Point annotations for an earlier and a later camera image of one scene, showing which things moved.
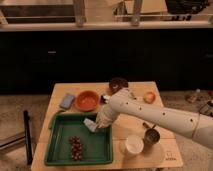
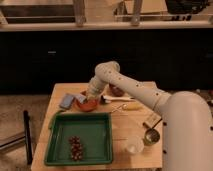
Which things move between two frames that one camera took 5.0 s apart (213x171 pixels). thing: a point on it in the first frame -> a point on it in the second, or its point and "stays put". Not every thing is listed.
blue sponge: [67, 101] stays put
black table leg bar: [29, 152] stays put
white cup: [134, 144] stays put
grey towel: [92, 125] -> [81, 98]
